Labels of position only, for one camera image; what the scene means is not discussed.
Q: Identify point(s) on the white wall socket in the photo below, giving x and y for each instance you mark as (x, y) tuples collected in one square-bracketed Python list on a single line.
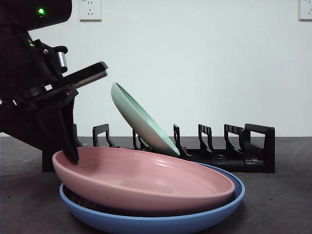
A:
[(90, 11), (306, 11)]

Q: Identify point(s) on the black plate rack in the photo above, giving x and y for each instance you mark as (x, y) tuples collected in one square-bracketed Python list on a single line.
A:
[(269, 151)]

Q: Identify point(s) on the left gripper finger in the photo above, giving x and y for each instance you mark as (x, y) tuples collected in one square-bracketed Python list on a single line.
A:
[(65, 126), (24, 126)]

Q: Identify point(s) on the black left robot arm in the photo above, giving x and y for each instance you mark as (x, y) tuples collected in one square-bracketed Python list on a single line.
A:
[(22, 14)]

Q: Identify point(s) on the blue plate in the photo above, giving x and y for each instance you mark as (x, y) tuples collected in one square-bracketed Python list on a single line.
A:
[(146, 224)]

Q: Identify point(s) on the green plate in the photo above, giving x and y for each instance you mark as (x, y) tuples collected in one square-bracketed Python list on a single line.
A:
[(136, 114)]

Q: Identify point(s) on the pink plate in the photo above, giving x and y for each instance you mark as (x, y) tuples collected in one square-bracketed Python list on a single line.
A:
[(146, 175)]

